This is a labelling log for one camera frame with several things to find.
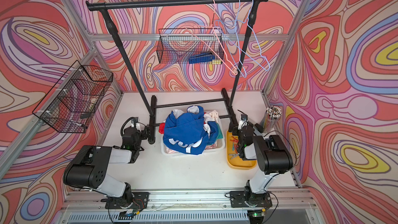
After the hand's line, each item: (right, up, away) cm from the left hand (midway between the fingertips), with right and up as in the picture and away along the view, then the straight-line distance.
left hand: (141, 126), depth 93 cm
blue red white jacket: (+30, -1, -17) cm, 35 cm away
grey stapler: (+70, -1, -6) cm, 70 cm away
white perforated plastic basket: (+48, -9, -9) cm, 50 cm away
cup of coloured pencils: (+77, +7, -9) cm, 78 cm away
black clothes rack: (+8, +6, +14) cm, 17 cm away
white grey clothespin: (+55, -16, -7) cm, 58 cm away
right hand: (+61, +1, +2) cm, 61 cm away
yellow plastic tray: (+57, -19, -9) cm, 60 cm away
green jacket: (+47, -4, -11) cm, 48 cm away
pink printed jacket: (+45, +7, -1) cm, 46 cm away
